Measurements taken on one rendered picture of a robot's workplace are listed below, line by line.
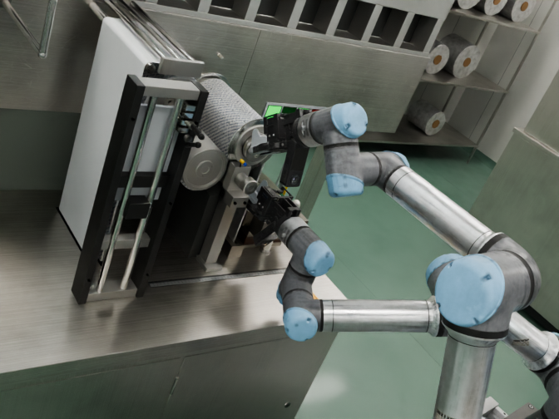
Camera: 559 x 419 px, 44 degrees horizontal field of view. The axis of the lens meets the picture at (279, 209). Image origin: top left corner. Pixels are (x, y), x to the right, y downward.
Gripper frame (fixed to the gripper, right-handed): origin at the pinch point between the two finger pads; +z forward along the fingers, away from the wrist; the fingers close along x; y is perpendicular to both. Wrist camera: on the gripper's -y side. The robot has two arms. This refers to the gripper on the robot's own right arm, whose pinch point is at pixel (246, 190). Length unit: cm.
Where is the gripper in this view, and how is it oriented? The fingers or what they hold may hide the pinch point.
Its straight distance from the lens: 185.2
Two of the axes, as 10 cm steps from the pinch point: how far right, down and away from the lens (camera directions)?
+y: 3.4, -8.2, -4.6
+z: -5.3, -5.7, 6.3
